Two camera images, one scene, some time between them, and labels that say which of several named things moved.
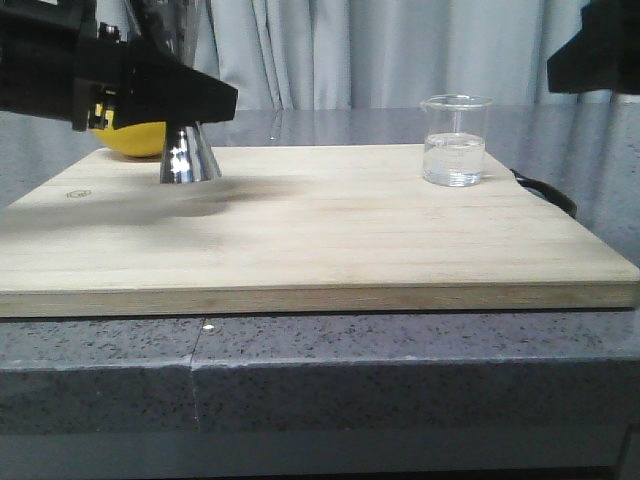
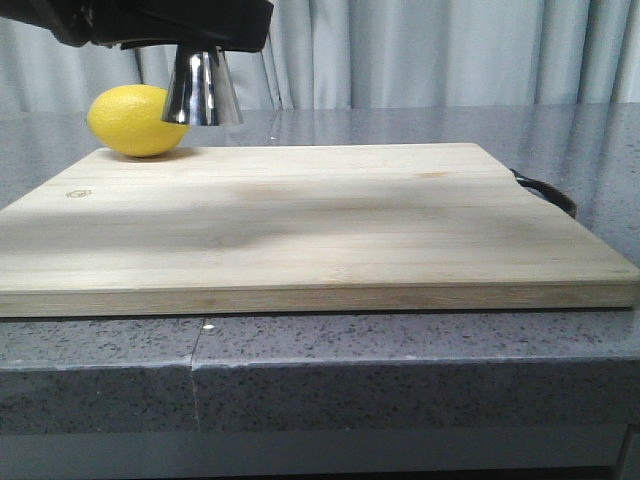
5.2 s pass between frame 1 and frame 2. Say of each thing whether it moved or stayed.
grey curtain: stayed
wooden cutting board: stayed
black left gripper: moved
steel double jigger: moved
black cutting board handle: stayed
